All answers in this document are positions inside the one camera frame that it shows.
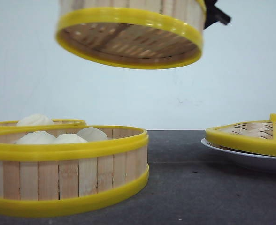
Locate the white bun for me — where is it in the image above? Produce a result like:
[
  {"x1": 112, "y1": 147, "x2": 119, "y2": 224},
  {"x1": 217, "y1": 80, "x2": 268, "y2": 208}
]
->
[
  {"x1": 15, "y1": 131, "x2": 56, "y2": 144},
  {"x1": 77, "y1": 127, "x2": 108, "y2": 142},
  {"x1": 51, "y1": 134, "x2": 87, "y2": 144}
]

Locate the bamboo steamer basket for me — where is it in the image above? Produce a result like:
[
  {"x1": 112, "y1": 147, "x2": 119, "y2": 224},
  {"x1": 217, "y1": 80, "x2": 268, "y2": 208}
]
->
[
  {"x1": 55, "y1": 0, "x2": 207, "y2": 69},
  {"x1": 0, "y1": 125, "x2": 149, "y2": 217},
  {"x1": 0, "y1": 119, "x2": 86, "y2": 132}
]

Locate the white bun back left basket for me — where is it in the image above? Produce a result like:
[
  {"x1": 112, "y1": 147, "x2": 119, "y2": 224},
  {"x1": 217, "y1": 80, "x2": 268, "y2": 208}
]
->
[{"x1": 17, "y1": 113, "x2": 54, "y2": 126}]

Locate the white bun front left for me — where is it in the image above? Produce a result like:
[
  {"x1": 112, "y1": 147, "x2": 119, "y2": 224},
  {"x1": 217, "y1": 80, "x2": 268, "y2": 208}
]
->
[{"x1": 15, "y1": 131, "x2": 56, "y2": 144}]

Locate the white plate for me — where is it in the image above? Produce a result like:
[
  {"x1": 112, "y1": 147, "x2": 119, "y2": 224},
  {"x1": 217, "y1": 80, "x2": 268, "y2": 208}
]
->
[{"x1": 201, "y1": 138, "x2": 276, "y2": 173}]

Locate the woven bamboo steamer lid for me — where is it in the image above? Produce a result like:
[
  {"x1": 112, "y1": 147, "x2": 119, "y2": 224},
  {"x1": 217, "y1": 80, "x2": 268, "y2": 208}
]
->
[{"x1": 205, "y1": 113, "x2": 276, "y2": 157}]

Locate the white bun front middle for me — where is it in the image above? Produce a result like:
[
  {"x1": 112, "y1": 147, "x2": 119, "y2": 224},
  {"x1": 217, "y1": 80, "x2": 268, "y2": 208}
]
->
[{"x1": 51, "y1": 134, "x2": 87, "y2": 144}]

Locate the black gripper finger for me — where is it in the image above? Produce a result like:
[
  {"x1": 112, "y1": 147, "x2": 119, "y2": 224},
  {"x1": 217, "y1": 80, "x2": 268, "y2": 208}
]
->
[{"x1": 204, "y1": 0, "x2": 231, "y2": 30}]

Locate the white bun front right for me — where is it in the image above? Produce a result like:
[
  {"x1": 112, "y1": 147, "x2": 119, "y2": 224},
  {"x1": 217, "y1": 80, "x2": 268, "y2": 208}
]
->
[{"x1": 77, "y1": 127, "x2": 108, "y2": 142}]

